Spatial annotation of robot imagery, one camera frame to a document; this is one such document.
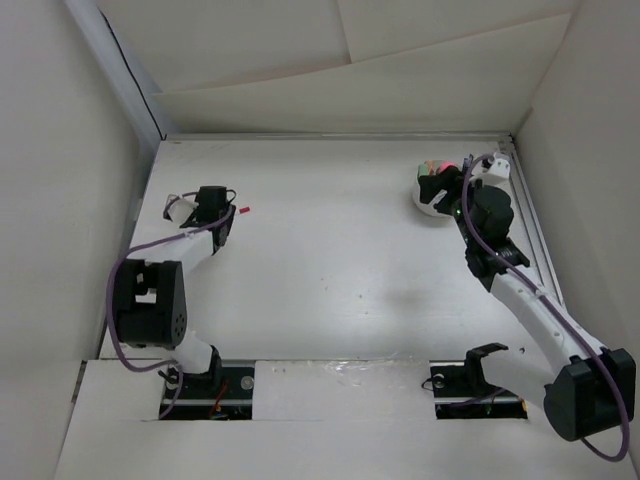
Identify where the white round divided container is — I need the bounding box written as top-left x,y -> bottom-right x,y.
410,159 -> 456,221

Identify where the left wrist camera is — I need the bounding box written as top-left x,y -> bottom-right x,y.
162,192 -> 196,225

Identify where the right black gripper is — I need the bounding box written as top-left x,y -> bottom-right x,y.
419,165 -> 496,248

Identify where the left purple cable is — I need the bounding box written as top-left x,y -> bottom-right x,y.
107,189 -> 237,419

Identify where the pink capped small bottle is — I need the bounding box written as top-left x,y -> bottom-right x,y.
438,162 -> 456,172

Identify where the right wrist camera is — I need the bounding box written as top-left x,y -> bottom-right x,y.
472,152 -> 511,186

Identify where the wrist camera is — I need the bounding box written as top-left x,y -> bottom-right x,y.
162,192 -> 196,225
472,152 -> 511,186

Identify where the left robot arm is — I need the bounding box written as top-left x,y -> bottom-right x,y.
106,186 -> 236,397

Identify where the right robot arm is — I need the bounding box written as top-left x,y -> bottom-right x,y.
415,163 -> 636,462

